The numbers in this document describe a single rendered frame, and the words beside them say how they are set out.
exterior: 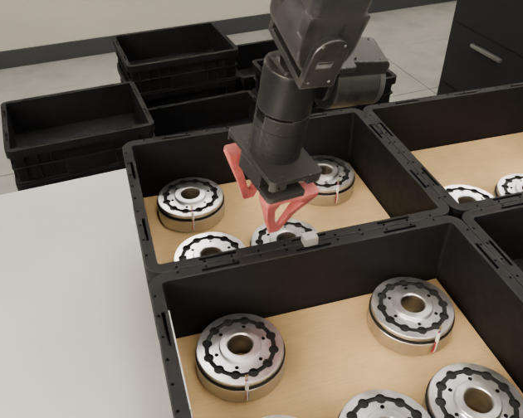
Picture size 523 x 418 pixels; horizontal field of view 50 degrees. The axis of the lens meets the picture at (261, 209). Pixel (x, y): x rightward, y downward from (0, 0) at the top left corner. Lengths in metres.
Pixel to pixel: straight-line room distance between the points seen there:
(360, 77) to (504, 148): 0.59
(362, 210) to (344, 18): 0.47
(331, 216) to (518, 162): 0.38
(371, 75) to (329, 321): 0.32
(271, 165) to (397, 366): 0.29
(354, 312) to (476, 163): 0.43
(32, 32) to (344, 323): 3.08
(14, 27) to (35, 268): 2.64
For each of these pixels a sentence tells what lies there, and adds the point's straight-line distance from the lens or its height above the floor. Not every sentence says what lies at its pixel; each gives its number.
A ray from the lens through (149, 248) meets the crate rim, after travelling 0.69.
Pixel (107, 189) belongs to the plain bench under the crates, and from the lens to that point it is 1.20.
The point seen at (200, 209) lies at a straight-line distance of 0.85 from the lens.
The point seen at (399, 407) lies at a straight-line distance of 0.63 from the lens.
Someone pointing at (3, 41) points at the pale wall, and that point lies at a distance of 3.61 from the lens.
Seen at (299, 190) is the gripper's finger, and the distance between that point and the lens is 0.60.
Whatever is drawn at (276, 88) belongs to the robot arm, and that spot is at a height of 1.14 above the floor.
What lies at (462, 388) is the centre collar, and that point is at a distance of 0.66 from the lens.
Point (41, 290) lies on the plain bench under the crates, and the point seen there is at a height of 0.70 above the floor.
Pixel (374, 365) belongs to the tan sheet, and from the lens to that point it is 0.70.
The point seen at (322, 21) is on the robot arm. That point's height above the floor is 1.22.
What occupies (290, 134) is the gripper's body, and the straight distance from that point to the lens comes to 0.57.
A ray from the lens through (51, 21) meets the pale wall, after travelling 3.58.
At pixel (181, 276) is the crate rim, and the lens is 0.65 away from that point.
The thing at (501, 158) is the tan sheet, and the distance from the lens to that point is 1.10.
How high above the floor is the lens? 1.39
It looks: 39 degrees down
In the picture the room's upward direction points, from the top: straight up
